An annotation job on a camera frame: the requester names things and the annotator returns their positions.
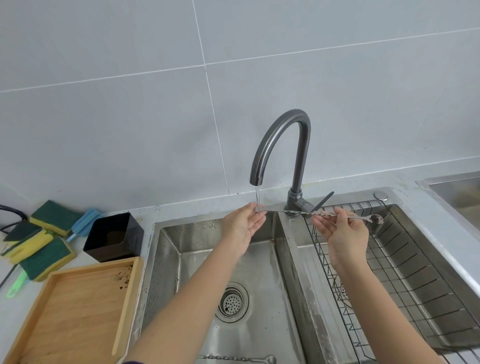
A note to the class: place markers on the person's right thumb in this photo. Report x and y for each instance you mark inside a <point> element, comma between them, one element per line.
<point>321,228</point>

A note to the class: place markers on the blue sponge brush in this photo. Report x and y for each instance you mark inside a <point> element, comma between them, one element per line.
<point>85,223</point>

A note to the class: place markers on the stainless steel double sink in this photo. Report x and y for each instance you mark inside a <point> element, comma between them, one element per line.
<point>195,270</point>

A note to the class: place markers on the person's left forearm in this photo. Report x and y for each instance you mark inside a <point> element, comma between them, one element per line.
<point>187,311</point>

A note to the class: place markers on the person's right hand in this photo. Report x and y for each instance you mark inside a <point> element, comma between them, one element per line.
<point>347,243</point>

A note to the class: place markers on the stream of water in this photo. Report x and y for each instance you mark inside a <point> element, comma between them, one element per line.
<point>257,197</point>

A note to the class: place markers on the round silver sink cap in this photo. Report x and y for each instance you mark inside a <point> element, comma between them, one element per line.
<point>381,195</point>

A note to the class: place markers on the black square plastic container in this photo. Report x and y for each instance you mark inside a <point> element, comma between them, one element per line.
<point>127,240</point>

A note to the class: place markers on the person's left thumb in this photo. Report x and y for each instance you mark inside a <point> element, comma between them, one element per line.
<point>248,208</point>

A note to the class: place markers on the round metal drain strainer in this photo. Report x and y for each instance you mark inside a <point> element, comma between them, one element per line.
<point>342,291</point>
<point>232,302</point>

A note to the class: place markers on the long twisted metal bar spoon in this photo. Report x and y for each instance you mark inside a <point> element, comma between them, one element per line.
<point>376,219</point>
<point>267,360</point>

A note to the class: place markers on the grey gooseneck faucet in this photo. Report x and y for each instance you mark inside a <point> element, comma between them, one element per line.
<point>300,157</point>

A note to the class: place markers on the person's left hand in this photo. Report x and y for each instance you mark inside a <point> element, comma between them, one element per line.
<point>238,227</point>

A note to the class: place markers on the yellow and green sponge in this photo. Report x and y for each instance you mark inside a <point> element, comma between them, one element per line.
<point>56,217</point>
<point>49,259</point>

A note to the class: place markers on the dark green scouring pad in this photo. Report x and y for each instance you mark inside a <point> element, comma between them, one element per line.
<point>21,231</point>

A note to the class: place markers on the wooden tray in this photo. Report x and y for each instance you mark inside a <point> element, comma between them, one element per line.
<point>75,311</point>

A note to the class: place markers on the person's right forearm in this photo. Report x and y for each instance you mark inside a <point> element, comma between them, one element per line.
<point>390,322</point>

